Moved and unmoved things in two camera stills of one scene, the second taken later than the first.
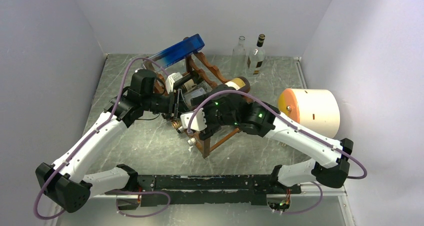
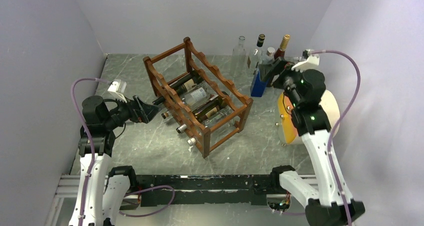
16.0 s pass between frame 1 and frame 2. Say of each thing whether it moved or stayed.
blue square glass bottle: moved
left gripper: moved
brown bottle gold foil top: moved
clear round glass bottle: stayed
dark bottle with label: stayed
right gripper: moved
